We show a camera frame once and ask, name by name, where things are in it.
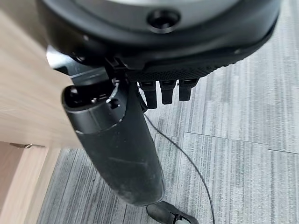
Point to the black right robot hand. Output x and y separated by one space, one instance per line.
121 144

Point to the light wooden office cabinet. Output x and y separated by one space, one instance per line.
25 93

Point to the dark robot foot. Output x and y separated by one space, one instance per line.
168 213

